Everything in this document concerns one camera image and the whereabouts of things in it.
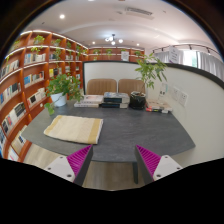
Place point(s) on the right tan chair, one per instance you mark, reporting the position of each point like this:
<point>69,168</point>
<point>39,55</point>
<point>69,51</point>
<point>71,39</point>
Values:
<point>130,85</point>

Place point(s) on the green plant in black pot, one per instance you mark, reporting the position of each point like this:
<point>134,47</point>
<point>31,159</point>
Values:
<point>150,69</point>

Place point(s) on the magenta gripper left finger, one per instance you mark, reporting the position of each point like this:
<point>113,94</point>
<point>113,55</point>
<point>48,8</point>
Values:
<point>73,167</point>

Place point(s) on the tan chair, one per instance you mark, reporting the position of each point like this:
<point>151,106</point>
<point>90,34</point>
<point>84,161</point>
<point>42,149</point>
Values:
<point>100,86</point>
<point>130,85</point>

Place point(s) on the white hanging sign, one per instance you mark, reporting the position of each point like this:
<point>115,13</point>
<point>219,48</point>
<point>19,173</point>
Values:
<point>173,55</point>

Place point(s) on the ceiling lamp cluster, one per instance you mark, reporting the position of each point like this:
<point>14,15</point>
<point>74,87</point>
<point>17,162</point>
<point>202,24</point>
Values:
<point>113,40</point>

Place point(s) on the orange wooden bookshelf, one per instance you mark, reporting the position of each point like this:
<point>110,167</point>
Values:
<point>34,58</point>

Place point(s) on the white curtain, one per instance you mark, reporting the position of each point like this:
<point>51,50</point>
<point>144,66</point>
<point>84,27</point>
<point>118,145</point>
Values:
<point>195,59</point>

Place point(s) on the white wall socket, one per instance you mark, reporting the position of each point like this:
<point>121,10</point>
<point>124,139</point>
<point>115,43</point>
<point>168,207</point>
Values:
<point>183,98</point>

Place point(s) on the books by the wall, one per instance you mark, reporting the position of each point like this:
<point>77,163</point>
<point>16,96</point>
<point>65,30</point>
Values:
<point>154,106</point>

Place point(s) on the green plant in white pot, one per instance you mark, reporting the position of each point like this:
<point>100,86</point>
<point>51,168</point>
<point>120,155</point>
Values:
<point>61,88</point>

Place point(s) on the cream yellow folded towel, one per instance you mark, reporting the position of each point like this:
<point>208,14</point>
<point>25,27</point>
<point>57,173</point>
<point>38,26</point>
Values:
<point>75,129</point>

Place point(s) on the dark book stack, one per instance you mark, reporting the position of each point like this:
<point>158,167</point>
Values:
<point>115,100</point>

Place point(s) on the left tan chair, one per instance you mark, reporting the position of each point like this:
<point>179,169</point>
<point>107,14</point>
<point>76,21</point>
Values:
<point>100,86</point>

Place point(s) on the white book stack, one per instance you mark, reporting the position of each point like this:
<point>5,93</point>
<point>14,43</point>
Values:
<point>90,101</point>

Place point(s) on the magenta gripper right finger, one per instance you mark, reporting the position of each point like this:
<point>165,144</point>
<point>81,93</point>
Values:
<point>153,166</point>

